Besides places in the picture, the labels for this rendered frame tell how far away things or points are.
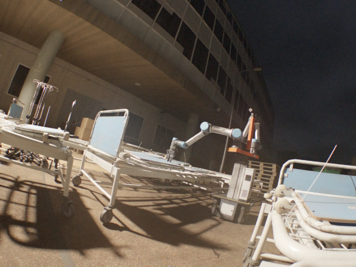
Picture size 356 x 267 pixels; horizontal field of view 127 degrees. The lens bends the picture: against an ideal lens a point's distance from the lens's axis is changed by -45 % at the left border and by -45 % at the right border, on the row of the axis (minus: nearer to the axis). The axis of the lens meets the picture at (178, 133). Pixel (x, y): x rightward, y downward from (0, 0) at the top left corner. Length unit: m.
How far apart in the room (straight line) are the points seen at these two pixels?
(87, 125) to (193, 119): 5.89
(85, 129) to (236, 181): 4.24
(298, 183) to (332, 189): 0.26
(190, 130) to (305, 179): 8.02
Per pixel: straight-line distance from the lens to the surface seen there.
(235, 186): 2.14
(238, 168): 2.13
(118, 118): 1.44
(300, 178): 1.18
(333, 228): 0.49
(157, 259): 1.07
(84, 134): 5.02
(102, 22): 4.88
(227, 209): 2.05
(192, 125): 8.89
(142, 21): 6.22
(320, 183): 1.21
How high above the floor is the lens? 0.64
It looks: 9 degrees up
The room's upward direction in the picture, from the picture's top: 14 degrees clockwise
